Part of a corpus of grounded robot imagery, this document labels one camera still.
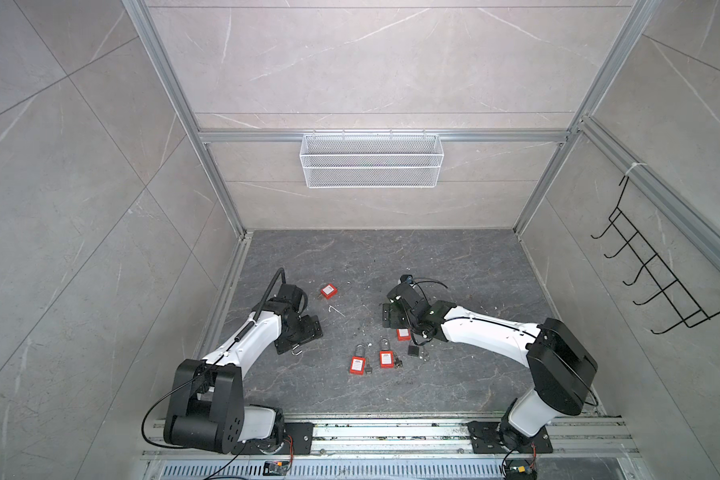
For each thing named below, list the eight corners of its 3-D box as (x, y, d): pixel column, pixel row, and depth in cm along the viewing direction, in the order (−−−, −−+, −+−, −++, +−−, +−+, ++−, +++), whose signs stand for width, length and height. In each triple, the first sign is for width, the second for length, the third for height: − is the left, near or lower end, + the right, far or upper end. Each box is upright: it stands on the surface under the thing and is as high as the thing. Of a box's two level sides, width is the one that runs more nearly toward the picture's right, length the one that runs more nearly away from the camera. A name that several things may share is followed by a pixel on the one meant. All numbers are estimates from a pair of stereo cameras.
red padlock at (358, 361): (349, 374, 86) (349, 372, 84) (350, 346, 91) (350, 343, 89) (366, 374, 86) (366, 372, 84) (366, 346, 91) (366, 343, 89)
